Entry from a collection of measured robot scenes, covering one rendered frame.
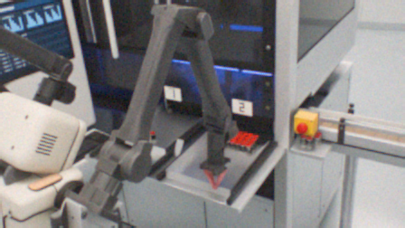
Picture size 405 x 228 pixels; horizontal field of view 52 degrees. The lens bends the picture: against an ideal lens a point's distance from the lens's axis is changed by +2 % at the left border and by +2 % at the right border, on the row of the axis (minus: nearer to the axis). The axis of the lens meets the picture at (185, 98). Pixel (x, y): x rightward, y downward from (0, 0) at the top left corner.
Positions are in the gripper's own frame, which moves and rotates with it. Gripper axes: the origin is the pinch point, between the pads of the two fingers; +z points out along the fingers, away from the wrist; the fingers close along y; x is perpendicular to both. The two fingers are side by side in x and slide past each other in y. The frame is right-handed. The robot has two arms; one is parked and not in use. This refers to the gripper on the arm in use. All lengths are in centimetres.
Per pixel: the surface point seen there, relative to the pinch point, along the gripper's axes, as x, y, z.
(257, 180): -9.2, 13.7, 0.9
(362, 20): 52, 504, -14
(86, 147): 71, 10, 6
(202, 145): 19.8, 24.7, -1.8
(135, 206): 78, 49, 57
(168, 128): 40, 30, -3
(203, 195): 3.3, -1.6, 3.6
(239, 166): -0.2, 17.8, -0.2
